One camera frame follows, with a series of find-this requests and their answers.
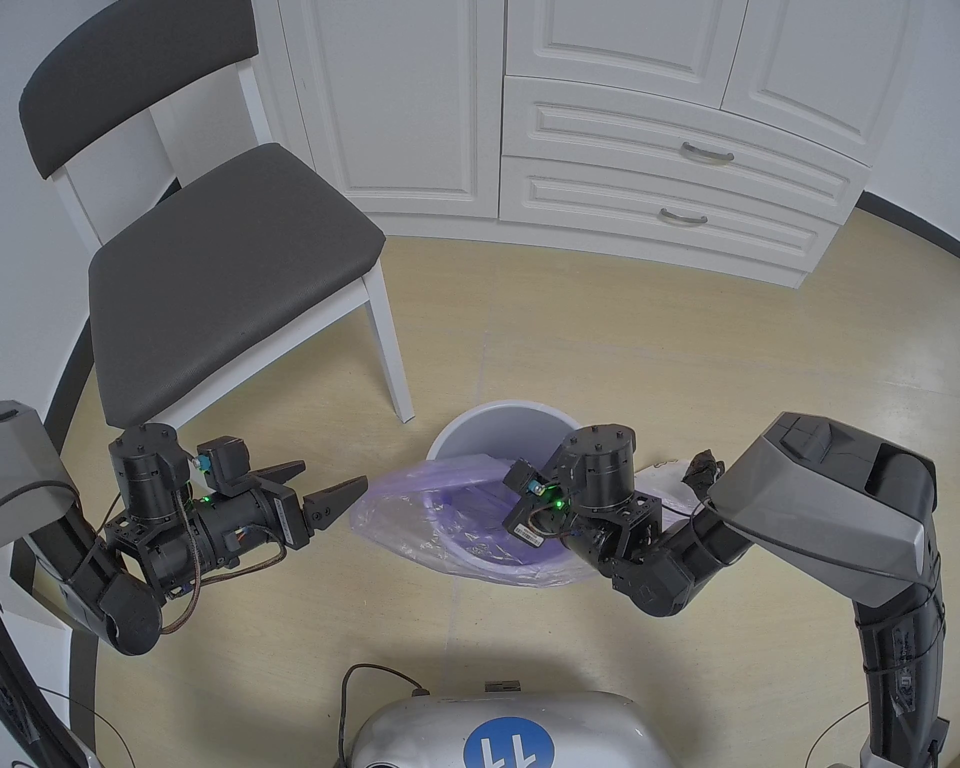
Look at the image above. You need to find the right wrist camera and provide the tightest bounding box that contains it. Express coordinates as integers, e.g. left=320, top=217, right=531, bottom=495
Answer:
left=504, top=459, right=546, bottom=498

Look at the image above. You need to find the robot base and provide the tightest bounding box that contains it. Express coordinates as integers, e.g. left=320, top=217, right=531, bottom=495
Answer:
left=352, top=681, right=680, bottom=768

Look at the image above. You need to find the white wardrobe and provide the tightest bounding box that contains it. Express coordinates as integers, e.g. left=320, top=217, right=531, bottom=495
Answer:
left=251, top=0, right=924, bottom=290

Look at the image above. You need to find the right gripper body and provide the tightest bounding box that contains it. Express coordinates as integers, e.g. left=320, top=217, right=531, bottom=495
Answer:
left=508, top=495, right=599, bottom=564

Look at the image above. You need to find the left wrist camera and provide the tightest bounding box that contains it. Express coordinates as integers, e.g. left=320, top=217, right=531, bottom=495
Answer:
left=191, top=436, right=256, bottom=500

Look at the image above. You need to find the white chair dark grey seat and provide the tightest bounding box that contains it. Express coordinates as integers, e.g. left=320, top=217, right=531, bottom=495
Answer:
left=18, top=0, right=415, bottom=466

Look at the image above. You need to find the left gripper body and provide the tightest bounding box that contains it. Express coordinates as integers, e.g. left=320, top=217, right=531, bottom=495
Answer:
left=196, top=481, right=318, bottom=562

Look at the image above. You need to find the thin black cable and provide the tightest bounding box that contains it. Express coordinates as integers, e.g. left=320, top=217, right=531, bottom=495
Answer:
left=806, top=701, right=875, bottom=768
left=37, top=686, right=144, bottom=768

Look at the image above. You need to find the white paper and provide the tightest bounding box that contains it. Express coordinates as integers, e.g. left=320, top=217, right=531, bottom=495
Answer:
left=636, top=461, right=687, bottom=490

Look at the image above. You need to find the purple plastic bag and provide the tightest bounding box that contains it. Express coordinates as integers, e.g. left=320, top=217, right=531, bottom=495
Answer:
left=348, top=453, right=695, bottom=590

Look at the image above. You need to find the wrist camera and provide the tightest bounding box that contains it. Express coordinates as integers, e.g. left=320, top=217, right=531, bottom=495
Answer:
left=191, top=436, right=256, bottom=500
left=504, top=459, right=546, bottom=498

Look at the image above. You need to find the black plastic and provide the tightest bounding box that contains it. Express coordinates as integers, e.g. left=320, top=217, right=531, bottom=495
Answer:
left=678, top=450, right=726, bottom=498

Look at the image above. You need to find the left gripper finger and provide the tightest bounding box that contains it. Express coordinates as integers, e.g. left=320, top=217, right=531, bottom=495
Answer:
left=251, top=458, right=308, bottom=490
left=300, top=475, right=371, bottom=536

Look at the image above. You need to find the white trash bin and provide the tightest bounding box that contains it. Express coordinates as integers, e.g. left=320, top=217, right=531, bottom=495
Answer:
left=426, top=399, right=582, bottom=481

